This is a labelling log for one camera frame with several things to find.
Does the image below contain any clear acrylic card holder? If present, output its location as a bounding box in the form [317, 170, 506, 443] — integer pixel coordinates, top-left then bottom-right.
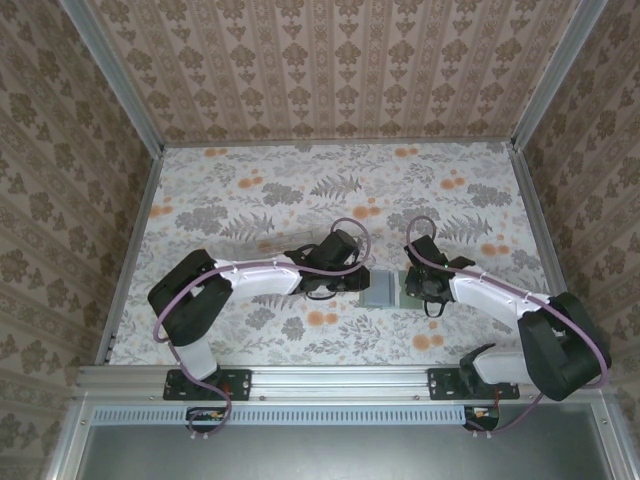
[233, 227, 324, 261]

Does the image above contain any small circuit board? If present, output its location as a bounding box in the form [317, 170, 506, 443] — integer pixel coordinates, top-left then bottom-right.
[187, 407, 226, 435]
[464, 405, 501, 432]

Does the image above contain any grey metal panel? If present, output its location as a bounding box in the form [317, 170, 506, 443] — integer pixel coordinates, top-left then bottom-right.
[79, 423, 614, 480]

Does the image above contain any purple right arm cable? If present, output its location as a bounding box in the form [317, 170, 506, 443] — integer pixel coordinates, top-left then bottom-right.
[405, 214, 614, 444]

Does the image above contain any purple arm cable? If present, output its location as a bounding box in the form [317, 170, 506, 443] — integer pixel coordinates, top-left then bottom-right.
[405, 214, 614, 444]
[152, 217, 374, 444]

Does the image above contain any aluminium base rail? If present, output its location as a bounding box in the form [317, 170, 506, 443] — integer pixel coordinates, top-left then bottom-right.
[74, 363, 619, 404]

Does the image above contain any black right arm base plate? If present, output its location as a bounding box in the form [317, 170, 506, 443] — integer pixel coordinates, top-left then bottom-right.
[427, 367, 521, 402]

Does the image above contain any aluminium table side rail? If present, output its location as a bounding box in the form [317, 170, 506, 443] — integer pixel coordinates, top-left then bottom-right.
[508, 142, 559, 299]
[94, 147, 166, 366]

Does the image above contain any grey slotted cable duct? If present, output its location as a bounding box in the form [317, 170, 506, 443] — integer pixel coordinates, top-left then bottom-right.
[91, 404, 470, 427]

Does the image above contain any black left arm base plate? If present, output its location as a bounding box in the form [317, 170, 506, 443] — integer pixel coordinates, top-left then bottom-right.
[163, 368, 253, 402]

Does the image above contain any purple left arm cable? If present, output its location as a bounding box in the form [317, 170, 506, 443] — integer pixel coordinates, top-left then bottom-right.
[152, 217, 374, 444]

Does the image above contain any aluminium frame post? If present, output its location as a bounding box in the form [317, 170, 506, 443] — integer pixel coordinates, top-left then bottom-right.
[508, 0, 609, 151]
[58, 0, 167, 155]

